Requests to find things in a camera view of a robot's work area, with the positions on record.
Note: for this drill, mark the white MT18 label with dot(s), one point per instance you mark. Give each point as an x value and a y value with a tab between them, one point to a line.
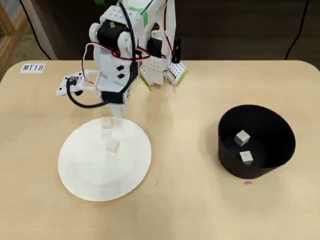
32	68

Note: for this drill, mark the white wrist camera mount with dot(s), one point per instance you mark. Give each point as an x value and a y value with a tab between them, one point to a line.
75	83

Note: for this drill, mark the wooden furniture frame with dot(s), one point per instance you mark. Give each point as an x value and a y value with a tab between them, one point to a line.
10	37

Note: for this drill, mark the green tape strip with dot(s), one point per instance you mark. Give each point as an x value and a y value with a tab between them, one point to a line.
144	16

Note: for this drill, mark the black pot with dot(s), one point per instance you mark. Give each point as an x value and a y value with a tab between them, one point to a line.
275	130

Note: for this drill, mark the black table clamp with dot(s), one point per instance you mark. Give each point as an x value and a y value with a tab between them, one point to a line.
177	50

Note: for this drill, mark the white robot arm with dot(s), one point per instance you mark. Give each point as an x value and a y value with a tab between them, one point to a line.
107	65

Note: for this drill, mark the yellow-green base pad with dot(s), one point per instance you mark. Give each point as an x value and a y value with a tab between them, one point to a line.
147	85

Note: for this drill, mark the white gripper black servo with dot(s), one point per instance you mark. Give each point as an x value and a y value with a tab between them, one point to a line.
113	97

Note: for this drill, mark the green background object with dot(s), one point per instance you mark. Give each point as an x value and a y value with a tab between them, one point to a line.
100	1

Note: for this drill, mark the white cube block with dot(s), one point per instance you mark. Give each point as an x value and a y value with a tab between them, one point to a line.
242	138
112	146
107	123
246	158

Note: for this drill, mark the small pink sticker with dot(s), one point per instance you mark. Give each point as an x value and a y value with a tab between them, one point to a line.
248	182

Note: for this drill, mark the white round plate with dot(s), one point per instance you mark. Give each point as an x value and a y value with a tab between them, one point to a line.
100	175

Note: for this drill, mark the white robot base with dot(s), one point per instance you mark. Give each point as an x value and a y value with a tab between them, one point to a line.
178	70

